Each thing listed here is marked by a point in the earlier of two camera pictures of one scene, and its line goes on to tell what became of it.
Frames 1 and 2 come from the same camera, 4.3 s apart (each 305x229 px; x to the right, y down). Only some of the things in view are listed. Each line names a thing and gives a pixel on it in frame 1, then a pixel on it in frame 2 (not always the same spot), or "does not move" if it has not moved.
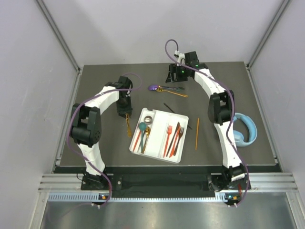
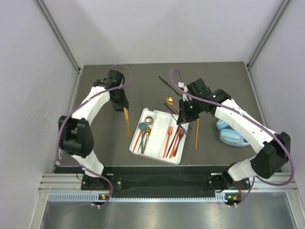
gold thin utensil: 160,89 → 169,101
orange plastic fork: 169,130 does not move
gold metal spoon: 147,131 does not move
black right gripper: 173,69 → 184,116
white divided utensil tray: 160,135 does not move
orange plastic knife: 173,151 does not move
